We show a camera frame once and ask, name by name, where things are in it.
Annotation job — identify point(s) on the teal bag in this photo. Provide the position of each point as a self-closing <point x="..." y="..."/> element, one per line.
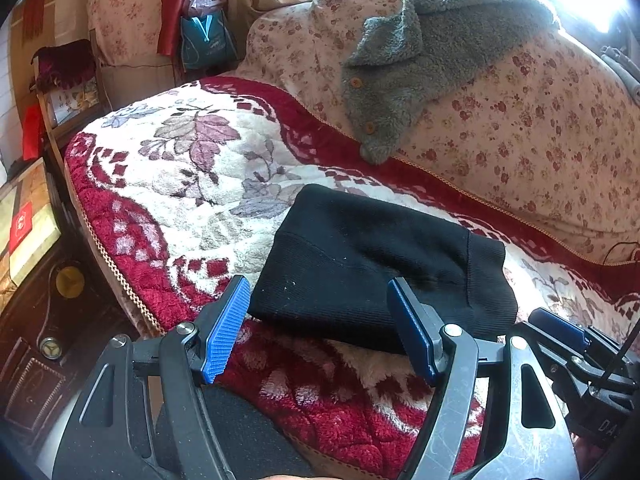
<point x="207" y="42"/>

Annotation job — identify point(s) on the yellow flat box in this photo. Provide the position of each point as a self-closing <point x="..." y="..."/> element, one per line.
<point x="40" y="210"/>

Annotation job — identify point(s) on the red hanging wall strip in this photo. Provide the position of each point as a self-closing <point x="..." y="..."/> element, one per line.
<point x="36" y="10"/>

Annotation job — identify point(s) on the dark red cloth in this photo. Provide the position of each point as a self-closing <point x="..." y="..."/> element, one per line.
<point x="65" y="65"/>

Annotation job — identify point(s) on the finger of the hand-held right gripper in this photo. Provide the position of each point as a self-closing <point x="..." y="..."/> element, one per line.
<point x="557" y="327"/>
<point x="575" y="375"/>

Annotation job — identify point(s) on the red packet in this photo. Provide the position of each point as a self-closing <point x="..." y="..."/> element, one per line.
<point x="21" y="225"/>

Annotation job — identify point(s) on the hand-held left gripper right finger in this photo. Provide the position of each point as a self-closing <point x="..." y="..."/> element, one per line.
<point x="412" y="330"/>

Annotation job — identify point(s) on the dark wooden cabinet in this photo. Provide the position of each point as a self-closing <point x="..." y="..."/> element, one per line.
<point x="50" y="350"/>

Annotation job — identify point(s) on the grey fleece jacket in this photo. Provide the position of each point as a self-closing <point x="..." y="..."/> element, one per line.
<point x="425" y="60"/>

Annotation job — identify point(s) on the grey folded cloth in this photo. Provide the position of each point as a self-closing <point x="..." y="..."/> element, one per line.
<point x="622" y="67"/>

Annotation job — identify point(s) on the floral sofa backrest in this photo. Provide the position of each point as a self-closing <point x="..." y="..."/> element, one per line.
<point x="525" y="135"/>

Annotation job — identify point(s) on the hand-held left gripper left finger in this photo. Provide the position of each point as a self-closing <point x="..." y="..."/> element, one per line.
<point x="227" y="330"/>

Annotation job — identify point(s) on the black pants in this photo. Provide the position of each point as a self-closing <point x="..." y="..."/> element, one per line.
<point x="350" y="260"/>

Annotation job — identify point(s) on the floral curtain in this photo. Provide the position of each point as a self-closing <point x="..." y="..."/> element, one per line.
<point x="125" y="10"/>

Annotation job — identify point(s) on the red white floral plush blanket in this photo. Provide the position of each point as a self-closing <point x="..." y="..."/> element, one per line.
<point x="200" y="185"/>

